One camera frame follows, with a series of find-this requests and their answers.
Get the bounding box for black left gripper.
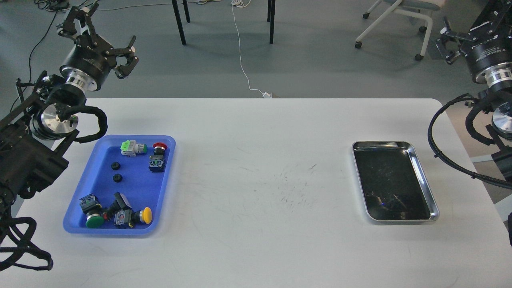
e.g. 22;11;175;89
57;3;139;91

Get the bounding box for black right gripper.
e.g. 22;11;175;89
435;17;511;84

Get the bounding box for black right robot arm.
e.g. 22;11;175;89
427;16;511;190

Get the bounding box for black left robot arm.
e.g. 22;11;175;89
0;1;139;270

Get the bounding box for blue plastic tray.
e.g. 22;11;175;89
63;135;176;236

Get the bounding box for silver metal tray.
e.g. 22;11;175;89
352;141;440;224

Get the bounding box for white office chair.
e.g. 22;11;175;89
355;0;446;61

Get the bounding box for black table legs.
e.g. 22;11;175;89
171;0;276;46

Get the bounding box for green white push button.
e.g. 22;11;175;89
120;140;148;157

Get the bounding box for red mushroom push button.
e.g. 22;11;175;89
148;142;168;173

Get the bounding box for green mushroom push button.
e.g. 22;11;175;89
79;194;105;228

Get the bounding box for yellow mushroom push button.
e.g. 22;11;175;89
113;207;152;228

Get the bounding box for black floor cable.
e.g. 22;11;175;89
27;0;100;80

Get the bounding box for white cable on floor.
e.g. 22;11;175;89
231;0;272;99

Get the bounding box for black switch block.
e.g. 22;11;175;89
104;192;132;220

